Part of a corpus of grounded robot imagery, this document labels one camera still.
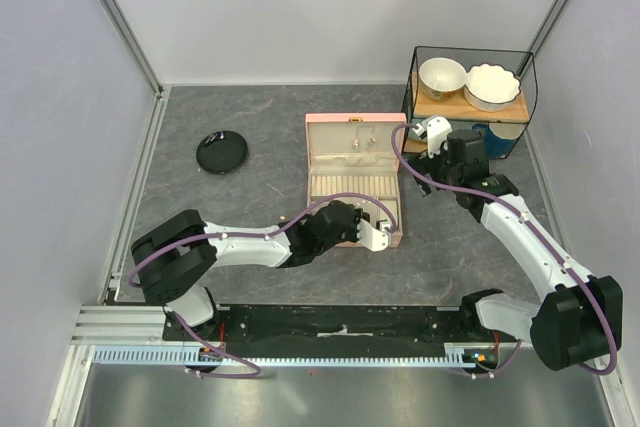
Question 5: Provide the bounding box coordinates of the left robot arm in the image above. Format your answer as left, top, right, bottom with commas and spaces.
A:
129, 200, 389, 340

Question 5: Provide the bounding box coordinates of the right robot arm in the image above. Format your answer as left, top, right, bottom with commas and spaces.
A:
401, 130, 623, 376

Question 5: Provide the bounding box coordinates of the pink jewelry box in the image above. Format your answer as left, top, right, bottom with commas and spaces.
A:
305, 113, 406, 248

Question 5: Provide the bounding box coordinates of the jewelry on black plate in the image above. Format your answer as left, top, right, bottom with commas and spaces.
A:
207, 132, 225, 144

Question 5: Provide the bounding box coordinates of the dark blue mug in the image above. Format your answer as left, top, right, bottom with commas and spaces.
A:
472, 123, 523, 160

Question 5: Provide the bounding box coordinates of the left hanging earring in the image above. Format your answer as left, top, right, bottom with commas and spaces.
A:
352, 126, 360, 152

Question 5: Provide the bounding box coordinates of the hanging earring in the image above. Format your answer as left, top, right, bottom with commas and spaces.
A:
352, 126, 360, 152
367, 125, 377, 151

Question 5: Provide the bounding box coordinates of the right hanging earring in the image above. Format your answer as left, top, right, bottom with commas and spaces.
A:
367, 125, 377, 151

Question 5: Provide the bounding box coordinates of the white scalloped bowl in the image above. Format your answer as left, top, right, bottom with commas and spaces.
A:
463, 63, 521, 112

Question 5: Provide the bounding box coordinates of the white round bowl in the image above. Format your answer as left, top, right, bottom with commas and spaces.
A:
418, 57, 467, 101

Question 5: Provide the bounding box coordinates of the black round plate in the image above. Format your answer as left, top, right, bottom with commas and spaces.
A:
196, 130, 249, 175

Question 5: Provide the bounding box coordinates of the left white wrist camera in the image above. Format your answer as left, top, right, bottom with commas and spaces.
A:
358, 220, 392, 252

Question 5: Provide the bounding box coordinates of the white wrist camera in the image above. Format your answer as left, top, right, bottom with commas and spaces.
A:
358, 220, 392, 252
412, 116, 452, 158

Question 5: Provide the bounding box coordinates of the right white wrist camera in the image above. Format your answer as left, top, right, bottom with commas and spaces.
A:
412, 116, 452, 158

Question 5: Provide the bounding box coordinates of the black wire shelf rack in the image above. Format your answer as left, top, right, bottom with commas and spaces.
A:
402, 46, 538, 159

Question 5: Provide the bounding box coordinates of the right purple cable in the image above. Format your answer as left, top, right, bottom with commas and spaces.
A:
391, 122, 619, 381

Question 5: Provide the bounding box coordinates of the blue slotted cable duct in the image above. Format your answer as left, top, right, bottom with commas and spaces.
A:
92, 343, 501, 366

